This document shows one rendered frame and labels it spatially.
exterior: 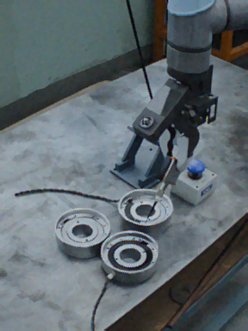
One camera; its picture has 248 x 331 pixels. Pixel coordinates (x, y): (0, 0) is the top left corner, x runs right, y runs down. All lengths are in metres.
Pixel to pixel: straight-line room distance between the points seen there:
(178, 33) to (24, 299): 0.52
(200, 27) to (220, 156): 0.49
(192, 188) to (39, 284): 0.37
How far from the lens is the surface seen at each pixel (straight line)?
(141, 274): 0.91
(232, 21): 0.86
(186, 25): 0.81
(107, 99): 1.43
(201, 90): 0.91
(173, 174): 0.97
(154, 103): 0.87
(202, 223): 1.05
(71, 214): 1.02
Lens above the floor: 1.52
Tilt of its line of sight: 38 degrees down
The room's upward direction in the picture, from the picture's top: 1 degrees clockwise
